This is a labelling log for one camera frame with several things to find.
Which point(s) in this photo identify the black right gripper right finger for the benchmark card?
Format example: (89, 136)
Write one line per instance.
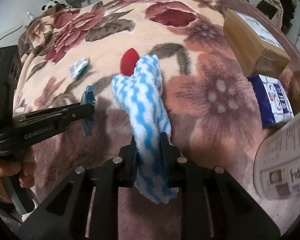
(213, 203)

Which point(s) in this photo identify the small blue wrapper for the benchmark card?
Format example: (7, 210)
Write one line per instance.
(88, 101)

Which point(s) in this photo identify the floral plush blanket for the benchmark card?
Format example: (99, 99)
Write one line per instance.
(138, 47)

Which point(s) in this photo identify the white plastic jar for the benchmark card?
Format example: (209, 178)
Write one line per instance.
(277, 163)

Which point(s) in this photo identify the pile of clothes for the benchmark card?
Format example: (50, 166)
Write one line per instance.
(279, 12)

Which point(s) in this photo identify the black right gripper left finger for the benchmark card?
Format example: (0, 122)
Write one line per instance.
(85, 204)

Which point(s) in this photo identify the brown cardboard box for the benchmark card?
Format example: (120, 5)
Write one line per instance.
(256, 49)

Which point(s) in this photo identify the person's left hand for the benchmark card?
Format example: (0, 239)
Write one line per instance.
(25, 169)

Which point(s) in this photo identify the red makeup sponge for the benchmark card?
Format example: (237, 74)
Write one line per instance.
(128, 62)

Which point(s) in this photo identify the panda plush toy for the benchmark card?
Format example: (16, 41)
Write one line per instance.
(53, 3)

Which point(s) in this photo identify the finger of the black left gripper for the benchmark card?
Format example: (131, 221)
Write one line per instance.
(61, 117)
(75, 111)

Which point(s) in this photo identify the blue white wavy cloth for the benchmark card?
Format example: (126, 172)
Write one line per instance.
(139, 95)

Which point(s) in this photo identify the small white blue sachet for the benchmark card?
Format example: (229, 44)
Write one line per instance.
(78, 68)

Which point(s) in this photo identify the blue white tissue pack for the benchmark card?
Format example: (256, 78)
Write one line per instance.
(273, 102)

